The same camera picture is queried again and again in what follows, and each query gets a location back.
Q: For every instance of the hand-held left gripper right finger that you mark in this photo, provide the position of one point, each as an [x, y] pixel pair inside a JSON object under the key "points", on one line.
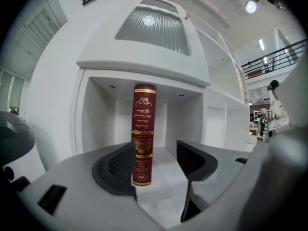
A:
{"points": [[199, 162]]}

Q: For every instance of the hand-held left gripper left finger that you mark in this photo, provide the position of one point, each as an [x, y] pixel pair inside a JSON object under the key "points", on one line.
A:
{"points": [[84, 177]]}

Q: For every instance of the red hardcover book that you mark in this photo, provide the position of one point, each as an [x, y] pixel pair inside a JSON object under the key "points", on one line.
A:
{"points": [[144, 119]]}

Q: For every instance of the white desk with shelves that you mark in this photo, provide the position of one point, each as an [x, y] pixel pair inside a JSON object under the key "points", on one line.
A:
{"points": [[166, 177]]}

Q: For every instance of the white and grey appliance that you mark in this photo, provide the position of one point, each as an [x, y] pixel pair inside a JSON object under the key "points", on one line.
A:
{"points": [[14, 138]]}

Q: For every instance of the black balcony railing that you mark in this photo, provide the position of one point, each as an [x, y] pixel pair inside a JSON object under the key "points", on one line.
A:
{"points": [[274, 59]]}

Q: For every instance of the ribbed glass cabinet door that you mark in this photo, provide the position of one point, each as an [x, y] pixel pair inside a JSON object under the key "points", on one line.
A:
{"points": [[154, 30]]}

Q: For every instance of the round ceiling spotlight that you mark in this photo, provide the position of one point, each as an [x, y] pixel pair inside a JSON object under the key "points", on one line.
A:
{"points": [[250, 6]]}

